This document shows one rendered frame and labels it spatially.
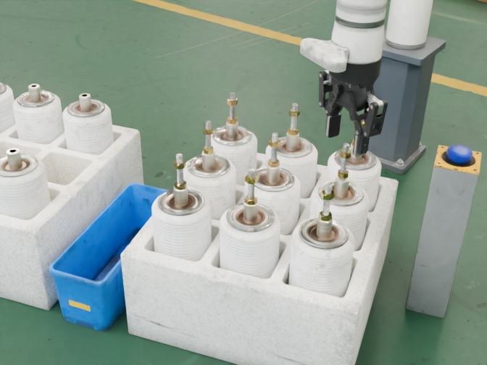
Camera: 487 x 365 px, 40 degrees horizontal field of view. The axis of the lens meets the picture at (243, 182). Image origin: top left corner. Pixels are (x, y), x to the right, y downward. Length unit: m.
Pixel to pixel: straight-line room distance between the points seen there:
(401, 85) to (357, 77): 0.62
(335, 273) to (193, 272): 0.22
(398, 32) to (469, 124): 0.49
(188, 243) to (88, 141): 0.39
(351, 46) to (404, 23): 0.61
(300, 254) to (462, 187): 0.29
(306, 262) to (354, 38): 0.33
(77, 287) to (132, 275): 0.11
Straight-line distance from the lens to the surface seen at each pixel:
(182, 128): 1.84
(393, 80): 1.61
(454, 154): 1.13
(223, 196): 1.18
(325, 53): 0.96
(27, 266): 1.25
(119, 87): 2.09
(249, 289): 1.05
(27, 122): 1.45
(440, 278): 1.25
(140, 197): 1.40
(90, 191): 1.33
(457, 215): 1.17
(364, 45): 0.98
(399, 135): 1.67
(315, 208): 1.12
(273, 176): 1.14
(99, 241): 1.33
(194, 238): 1.09
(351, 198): 1.12
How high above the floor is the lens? 0.87
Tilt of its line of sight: 33 degrees down
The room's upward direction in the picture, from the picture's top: 1 degrees clockwise
